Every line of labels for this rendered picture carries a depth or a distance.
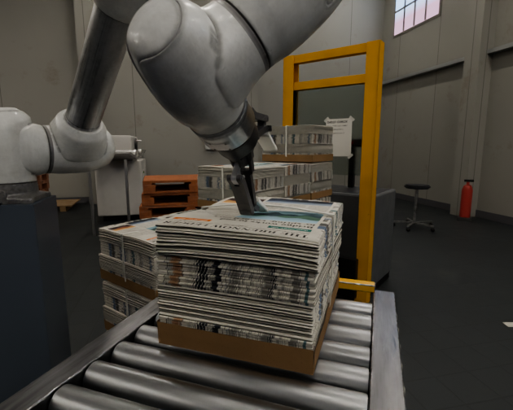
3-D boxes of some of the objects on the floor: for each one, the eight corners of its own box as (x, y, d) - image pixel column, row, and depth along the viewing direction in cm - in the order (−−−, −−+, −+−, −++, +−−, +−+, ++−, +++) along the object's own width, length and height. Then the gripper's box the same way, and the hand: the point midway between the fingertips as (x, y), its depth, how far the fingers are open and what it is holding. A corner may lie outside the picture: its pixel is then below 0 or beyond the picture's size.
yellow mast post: (353, 302, 265) (366, 41, 234) (358, 298, 272) (371, 45, 241) (366, 305, 260) (380, 39, 229) (370, 301, 267) (384, 42, 236)
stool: (418, 222, 542) (421, 181, 531) (447, 231, 486) (451, 186, 475) (386, 224, 528) (388, 183, 518) (412, 233, 472) (415, 187, 462)
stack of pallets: (232, 233, 475) (231, 173, 461) (244, 249, 401) (243, 178, 388) (145, 238, 447) (142, 175, 434) (141, 256, 374) (137, 181, 360)
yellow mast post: (280, 281, 304) (283, 56, 274) (286, 278, 311) (289, 58, 281) (289, 284, 299) (293, 54, 268) (295, 281, 306) (299, 57, 275)
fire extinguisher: (479, 221, 548) (483, 180, 537) (463, 222, 541) (467, 181, 531) (464, 217, 575) (468, 178, 564) (449, 218, 569) (453, 178, 558)
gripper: (221, 61, 59) (257, 126, 78) (190, 202, 52) (239, 235, 71) (263, 57, 56) (291, 125, 76) (238, 205, 49) (275, 238, 69)
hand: (265, 176), depth 72 cm, fingers open, 13 cm apart
